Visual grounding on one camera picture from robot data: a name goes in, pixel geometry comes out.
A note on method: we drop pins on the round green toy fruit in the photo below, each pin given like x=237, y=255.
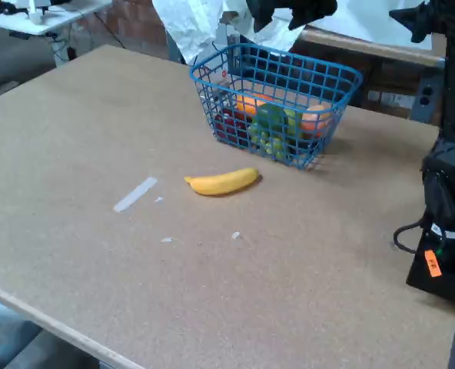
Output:
x=271, y=117

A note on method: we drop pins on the orange pink toy fruit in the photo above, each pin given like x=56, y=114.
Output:
x=316, y=119

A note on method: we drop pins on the pale green toy fruit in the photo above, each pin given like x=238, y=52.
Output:
x=294, y=121

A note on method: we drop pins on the dark red toy fruit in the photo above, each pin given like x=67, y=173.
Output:
x=229, y=128

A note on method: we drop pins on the wooden workbench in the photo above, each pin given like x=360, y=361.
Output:
x=366, y=46

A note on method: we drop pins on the white plastic sheet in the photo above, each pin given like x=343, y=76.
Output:
x=189, y=23

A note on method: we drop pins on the toy orange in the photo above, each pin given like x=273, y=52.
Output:
x=248, y=104

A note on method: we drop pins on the green toy grapes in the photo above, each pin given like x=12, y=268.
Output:
x=268, y=144

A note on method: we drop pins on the yellow toy banana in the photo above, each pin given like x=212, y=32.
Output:
x=221, y=182

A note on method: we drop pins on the white desk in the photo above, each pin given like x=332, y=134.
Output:
x=58, y=17

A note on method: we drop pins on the long white tape strip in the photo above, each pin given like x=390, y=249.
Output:
x=135, y=194

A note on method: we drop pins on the white device on desk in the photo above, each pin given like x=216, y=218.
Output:
x=39, y=15

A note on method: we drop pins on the orange label tag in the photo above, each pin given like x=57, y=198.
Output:
x=432, y=263

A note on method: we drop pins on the grey metal bracket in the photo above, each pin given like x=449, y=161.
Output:
x=235, y=54

